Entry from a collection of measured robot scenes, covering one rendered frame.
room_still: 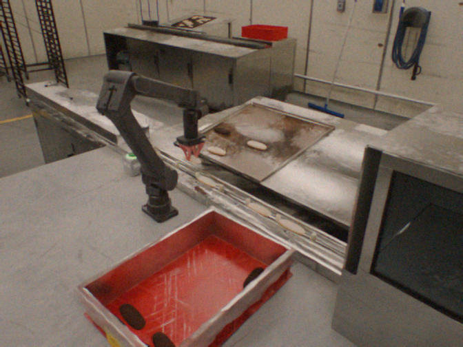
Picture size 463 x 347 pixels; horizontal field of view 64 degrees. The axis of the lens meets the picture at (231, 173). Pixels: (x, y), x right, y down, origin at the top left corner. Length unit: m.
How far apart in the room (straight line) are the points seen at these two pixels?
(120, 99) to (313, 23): 4.63
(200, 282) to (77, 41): 8.02
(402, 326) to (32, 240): 1.09
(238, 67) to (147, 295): 3.38
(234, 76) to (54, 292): 3.40
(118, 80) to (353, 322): 0.84
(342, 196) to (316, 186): 0.10
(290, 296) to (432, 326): 0.37
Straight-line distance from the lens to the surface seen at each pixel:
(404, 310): 0.84
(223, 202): 1.32
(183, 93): 1.32
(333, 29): 5.33
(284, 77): 5.09
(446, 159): 0.71
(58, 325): 1.06
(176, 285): 1.07
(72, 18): 8.77
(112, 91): 1.07
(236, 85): 4.20
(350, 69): 5.25
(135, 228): 1.30
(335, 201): 1.31
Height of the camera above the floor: 1.57
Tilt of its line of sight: 28 degrees down
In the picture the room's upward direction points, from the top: straight up
